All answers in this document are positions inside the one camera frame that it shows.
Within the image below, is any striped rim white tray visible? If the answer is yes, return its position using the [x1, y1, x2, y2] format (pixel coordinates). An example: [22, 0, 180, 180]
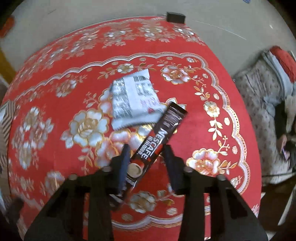
[0, 100, 16, 145]

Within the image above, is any white and blue snack packet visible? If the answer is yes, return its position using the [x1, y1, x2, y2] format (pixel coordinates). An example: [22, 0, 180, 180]
[109, 70, 167, 131]

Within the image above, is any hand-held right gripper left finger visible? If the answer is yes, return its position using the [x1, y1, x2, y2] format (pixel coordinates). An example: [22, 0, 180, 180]
[24, 144, 132, 241]

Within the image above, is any small black box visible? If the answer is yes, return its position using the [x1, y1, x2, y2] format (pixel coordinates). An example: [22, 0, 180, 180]
[166, 11, 186, 23]

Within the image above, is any red floral tablecloth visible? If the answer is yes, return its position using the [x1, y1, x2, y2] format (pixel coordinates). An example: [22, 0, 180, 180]
[6, 16, 263, 241]

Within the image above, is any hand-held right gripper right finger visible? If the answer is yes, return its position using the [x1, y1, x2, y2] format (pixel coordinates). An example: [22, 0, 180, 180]
[163, 145, 266, 241]

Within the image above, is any person in grey clothes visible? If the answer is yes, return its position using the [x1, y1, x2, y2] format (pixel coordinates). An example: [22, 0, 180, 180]
[232, 50, 296, 181]

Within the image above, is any red packet on floor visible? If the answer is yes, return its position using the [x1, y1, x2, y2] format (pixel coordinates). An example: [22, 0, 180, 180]
[0, 16, 15, 37]

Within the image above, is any yellow wooden frame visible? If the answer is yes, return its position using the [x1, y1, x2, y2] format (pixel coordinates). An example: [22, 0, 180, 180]
[0, 50, 16, 80]

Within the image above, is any black coffee stick packet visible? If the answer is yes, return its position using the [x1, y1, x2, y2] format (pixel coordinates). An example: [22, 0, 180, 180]
[109, 101, 188, 211]

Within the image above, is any red cushion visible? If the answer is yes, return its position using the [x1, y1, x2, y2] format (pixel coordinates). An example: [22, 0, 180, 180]
[269, 46, 296, 82]

